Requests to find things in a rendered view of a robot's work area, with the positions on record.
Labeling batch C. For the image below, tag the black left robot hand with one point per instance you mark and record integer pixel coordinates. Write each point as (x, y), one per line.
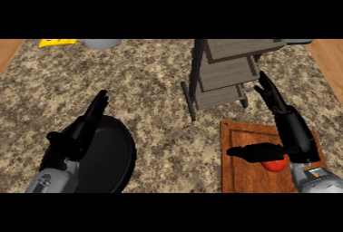
(76, 133)

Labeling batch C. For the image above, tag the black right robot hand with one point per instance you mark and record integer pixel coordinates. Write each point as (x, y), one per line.
(293, 127)

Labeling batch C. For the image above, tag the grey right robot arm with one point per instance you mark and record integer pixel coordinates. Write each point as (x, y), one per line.
(317, 179)

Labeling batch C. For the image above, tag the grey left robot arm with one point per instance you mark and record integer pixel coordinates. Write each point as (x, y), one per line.
(52, 179)

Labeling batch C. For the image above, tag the red tomato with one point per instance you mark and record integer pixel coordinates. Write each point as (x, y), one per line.
(274, 166)

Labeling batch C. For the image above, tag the brown wooden cutting board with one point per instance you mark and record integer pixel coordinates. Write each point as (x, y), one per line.
(250, 178)

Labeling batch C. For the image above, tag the grey tiered basket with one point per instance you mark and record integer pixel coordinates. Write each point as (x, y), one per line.
(228, 75)

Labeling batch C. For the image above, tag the black round pan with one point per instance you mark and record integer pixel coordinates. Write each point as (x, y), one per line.
(110, 157)

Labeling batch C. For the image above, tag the dark grey flat object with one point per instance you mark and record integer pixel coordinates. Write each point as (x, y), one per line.
(298, 41)

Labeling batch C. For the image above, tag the pale grey round bowl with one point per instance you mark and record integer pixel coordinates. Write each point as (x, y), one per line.
(102, 43)

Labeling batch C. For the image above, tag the yellow packet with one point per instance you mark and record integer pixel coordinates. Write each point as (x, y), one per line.
(55, 41)

